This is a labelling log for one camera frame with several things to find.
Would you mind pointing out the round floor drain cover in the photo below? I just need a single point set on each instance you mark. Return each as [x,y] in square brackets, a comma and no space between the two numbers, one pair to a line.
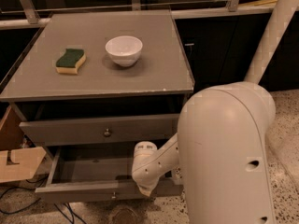
[124,216]

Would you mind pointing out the green yellow sponge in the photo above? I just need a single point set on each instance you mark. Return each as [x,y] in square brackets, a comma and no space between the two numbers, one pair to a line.
[71,61]

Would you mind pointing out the metal railing frame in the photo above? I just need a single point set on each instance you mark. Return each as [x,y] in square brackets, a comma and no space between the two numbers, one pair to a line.
[18,14]

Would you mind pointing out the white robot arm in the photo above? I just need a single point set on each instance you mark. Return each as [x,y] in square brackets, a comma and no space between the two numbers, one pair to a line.
[219,149]

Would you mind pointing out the grey drawer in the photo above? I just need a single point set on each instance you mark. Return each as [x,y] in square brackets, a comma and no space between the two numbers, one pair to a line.
[91,173]
[62,132]

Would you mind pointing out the grey top drawer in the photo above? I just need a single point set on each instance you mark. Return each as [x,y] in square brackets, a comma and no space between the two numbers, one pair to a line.
[62,132]

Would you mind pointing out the grey drawer cabinet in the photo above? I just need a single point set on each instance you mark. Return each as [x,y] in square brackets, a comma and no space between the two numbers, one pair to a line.
[158,83]

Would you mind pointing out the white diagonal pole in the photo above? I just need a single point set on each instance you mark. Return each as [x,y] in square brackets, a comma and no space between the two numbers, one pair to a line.
[278,23]

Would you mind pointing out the white ceramic bowl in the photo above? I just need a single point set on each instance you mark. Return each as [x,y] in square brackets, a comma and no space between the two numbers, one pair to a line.
[124,50]

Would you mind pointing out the dark wall cabinet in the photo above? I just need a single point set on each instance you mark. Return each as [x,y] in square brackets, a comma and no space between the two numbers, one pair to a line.
[220,50]

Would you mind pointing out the wooden box left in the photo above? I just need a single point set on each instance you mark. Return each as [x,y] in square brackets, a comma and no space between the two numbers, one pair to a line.
[16,163]

